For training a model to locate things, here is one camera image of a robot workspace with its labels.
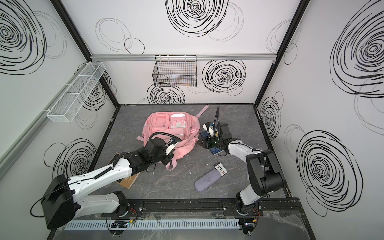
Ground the pink student backpack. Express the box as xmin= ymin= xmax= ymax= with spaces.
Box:
xmin=137 ymin=105 xmax=209 ymax=171

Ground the blue book yellow label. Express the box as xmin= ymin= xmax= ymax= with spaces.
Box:
xmin=210 ymin=147 xmax=222 ymax=155

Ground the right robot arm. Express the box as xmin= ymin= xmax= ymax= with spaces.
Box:
xmin=198 ymin=122 xmax=287 ymax=215

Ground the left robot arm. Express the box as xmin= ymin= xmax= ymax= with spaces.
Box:
xmin=38 ymin=138 xmax=180 ymax=230

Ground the small black white card box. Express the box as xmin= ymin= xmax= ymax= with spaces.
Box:
xmin=214 ymin=162 xmax=228 ymax=177

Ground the brown book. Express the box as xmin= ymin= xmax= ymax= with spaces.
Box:
xmin=109 ymin=152 xmax=140 ymax=190

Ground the purple glasses case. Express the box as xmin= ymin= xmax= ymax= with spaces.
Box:
xmin=195 ymin=170 xmax=221 ymax=193

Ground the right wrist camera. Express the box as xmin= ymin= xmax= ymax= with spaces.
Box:
xmin=203 ymin=122 xmax=218 ymax=138

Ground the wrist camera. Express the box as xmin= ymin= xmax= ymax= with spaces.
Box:
xmin=165 ymin=139 xmax=180 ymax=155
xmin=203 ymin=122 xmax=218 ymax=138

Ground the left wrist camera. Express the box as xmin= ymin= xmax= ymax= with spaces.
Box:
xmin=165 ymin=139 xmax=180 ymax=155

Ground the black wire basket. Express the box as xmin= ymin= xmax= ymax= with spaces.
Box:
xmin=152 ymin=60 xmax=198 ymax=88

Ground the aluminium wall rail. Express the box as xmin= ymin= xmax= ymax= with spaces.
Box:
xmin=91 ymin=53 xmax=277 ymax=62

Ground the white slotted cable duct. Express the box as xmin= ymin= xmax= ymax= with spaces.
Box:
xmin=65 ymin=219 xmax=240 ymax=231

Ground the clear acrylic wall shelf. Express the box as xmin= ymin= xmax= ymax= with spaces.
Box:
xmin=47 ymin=62 xmax=106 ymax=123

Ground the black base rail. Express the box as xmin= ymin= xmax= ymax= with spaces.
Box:
xmin=61 ymin=198 xmax=304 ymax=217

